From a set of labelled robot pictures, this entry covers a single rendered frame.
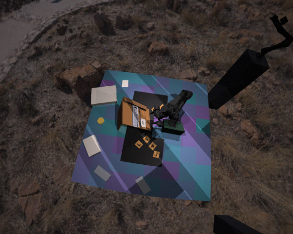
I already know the yellow flat disc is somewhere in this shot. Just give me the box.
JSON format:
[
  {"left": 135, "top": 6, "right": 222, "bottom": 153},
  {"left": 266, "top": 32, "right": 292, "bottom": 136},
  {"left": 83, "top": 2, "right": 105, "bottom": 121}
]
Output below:
[{"left": 97, "top": 117, "right": 104, "bottom": 124}]

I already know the white number card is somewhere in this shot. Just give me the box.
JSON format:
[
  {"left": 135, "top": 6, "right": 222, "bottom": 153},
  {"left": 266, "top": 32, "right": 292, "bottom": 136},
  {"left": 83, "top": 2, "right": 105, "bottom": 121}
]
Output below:
[{"left": 141, "top": 118, "right": 146, "bottom": 127}]

